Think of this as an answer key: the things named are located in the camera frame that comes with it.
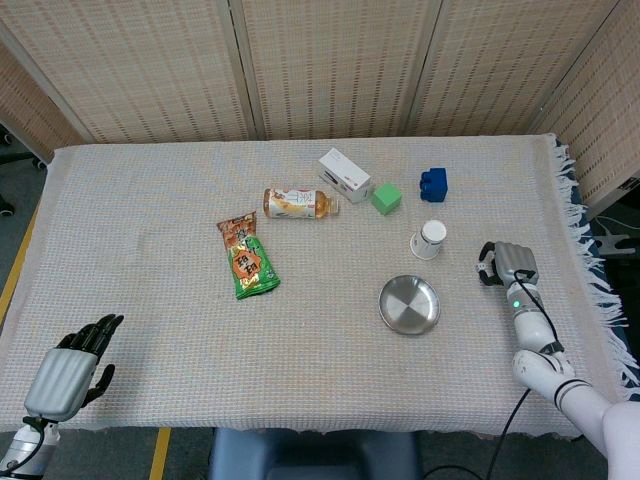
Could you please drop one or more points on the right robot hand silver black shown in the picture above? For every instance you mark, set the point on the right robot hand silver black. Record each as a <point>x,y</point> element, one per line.
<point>515,260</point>

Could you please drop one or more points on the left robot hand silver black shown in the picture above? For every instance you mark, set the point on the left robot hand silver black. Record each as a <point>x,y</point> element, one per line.
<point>57,380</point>

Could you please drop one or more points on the white paper cup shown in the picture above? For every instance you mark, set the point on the white paper cup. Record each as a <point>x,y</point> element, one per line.
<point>427,242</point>

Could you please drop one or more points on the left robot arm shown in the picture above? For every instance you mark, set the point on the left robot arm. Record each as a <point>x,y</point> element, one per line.
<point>25,450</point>

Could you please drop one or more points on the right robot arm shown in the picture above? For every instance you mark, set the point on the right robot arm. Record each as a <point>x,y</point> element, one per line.
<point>530,330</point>

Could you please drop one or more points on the shallow silver metal plate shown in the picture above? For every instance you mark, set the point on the shallow silver metal plate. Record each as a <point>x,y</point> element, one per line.
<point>410,305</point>

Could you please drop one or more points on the white power strip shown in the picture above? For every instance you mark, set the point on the white power strip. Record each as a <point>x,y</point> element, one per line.
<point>612,245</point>

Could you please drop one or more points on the blue building block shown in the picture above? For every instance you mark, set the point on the blue building block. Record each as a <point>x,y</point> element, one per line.
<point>434,186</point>

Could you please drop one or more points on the green cube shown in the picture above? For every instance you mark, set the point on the green cube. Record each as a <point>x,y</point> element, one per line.
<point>386,199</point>

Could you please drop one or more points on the beige woven tablecloth with fringe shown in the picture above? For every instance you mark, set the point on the beige woven tablecloth with fringe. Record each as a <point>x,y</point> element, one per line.
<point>150,225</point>

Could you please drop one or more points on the woven bamboo screen panel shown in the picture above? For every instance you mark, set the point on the woven bamboo screen panel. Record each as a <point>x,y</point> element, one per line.
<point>505,65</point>
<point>140,65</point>
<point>30,110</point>
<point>340,65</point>
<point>605,100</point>

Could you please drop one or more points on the white stapler box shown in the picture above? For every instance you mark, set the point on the white stapler box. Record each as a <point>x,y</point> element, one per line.
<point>345,175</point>

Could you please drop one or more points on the green orange snack packet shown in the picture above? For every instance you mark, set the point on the green orange snack packet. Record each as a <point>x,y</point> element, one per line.
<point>247,260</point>

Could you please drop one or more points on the tea bottle with yellow label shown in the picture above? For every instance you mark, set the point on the tea bottle with yellow label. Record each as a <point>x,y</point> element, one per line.
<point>295,204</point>

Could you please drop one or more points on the black office chair base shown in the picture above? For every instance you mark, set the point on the black office chair base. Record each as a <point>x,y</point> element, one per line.
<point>5,136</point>

